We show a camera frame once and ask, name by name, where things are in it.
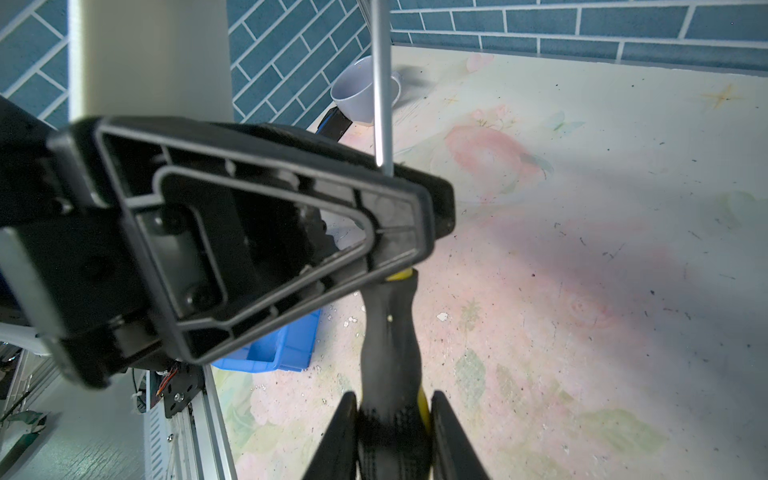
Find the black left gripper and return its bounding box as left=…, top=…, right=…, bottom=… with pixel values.
left=1, top=100, right=456, bottom=389

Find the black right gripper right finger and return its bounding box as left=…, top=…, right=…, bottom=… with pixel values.
left=431, top=390, right=490, bottom=480

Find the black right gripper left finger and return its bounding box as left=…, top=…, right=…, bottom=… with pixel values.
left=303, top=391, right=358, bottom=480

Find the black yellow handled screwdriver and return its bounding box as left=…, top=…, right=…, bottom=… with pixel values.
left=356, top=0, right=434, bottom=480

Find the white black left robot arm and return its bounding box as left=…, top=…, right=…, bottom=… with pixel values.
left=1, top=1, right=455, bottom=395

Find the blue plastic bin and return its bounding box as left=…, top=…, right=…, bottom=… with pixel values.
left=213, top=310, right=321, bottom=374

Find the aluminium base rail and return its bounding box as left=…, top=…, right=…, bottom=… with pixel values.
left=143, top=363, right=237, bottom=479

